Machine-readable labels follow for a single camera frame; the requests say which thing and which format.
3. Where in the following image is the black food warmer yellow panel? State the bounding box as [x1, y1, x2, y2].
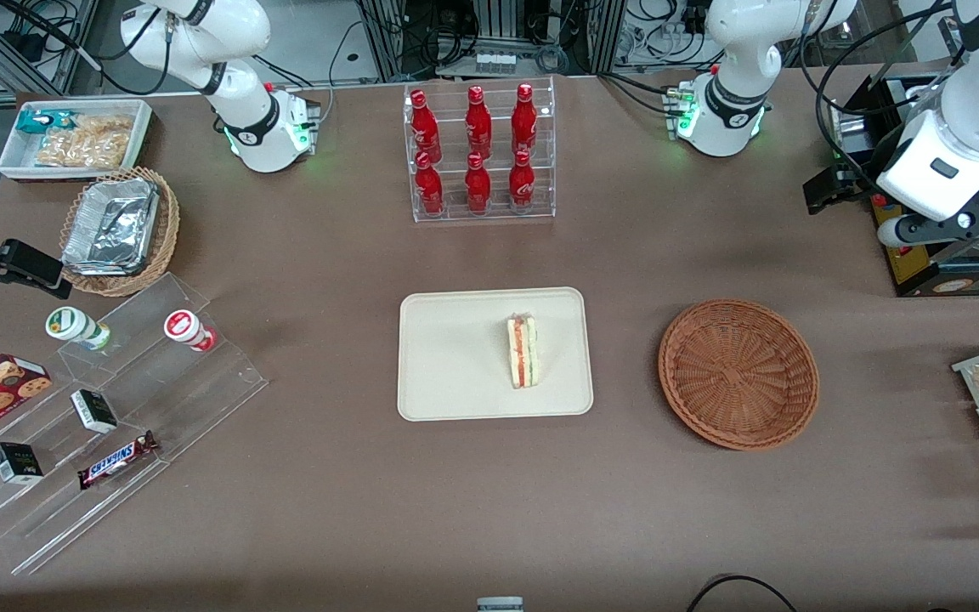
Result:
[829, 13, 979, 298]

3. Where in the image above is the beige plastic tray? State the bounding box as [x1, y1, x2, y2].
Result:
[397, 287, 594, 422]

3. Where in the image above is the red lidded cup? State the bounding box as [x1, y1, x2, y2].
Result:
[163, 309, 219, 354]

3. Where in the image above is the red soda bottle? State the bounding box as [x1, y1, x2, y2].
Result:
[414, 153, 446, 217]
[464, 153, 493, 214]
[508, 150, 536, 210]
[465, 85, 494, 161]
[410, 89, 444, 164]
[511, 83, 539, 159]

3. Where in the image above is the teal snack packet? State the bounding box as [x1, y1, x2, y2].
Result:
[16, 110, 76, 135]

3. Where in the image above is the small black carton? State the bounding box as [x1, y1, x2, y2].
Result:
[70, 388, 119, 435]
[0, 441, 45, 486]

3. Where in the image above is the clear acrylic step display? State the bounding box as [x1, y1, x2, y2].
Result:
[0, 272, 270, 576]

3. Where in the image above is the Snickers chocolate bar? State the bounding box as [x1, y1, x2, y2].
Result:
[76, 430, 160, 491]

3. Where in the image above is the clear acrylic bottle rack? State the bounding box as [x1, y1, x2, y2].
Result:
[403, 76, 557, 224]

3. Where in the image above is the clear bag of chips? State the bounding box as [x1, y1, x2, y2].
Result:
[34, 114, 135, 170]

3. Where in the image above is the black looped cable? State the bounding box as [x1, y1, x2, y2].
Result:
[685, 575, 798, 612]

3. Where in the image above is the large brown wicker basket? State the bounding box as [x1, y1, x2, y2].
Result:
[658, 298, 820, 451]

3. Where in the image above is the white rectangular snack bin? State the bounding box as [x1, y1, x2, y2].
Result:
[0, 99, 156, 184]

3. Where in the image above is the small light wicker basket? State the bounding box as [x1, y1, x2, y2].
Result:
[58, 167, 181, 298]

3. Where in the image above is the green lidded cup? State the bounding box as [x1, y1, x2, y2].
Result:
[45, 306, 113, 352]

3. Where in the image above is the aluminium foil container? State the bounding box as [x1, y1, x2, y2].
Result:
[61, 178, 161, 276]

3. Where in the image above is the layered sandwich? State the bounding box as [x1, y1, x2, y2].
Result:
[506, 314, 541, 390]

